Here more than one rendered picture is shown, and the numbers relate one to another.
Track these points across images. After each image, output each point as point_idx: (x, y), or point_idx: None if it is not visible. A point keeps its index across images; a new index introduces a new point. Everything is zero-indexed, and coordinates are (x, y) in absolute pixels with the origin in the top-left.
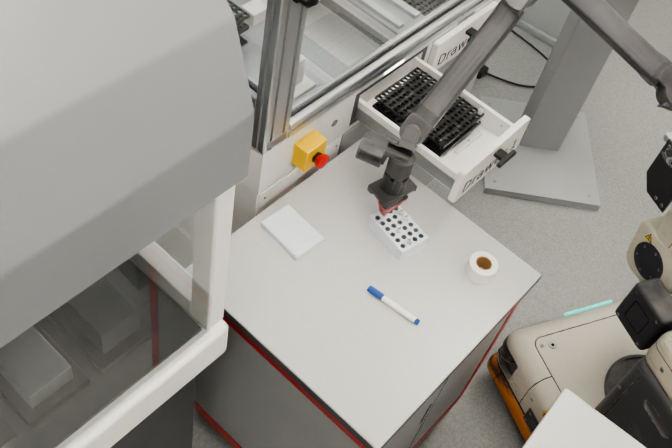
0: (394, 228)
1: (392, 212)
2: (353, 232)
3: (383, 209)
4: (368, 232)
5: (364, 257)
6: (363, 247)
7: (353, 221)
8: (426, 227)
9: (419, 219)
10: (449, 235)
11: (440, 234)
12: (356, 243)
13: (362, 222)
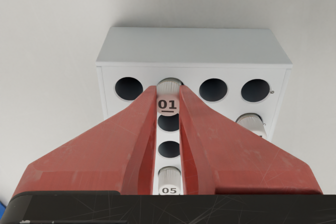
0: (162, 160)
1: (219, 101)
2: (30, 26)
3: (191, 66)
4: (95, 58)
5: (25, 127)
6: (40, 98)
7: None
8: (305, 142)
9: (318, 110)
10: (332, 188)
11: (315, 176)
12: (20, 73)
13: (98, 3)
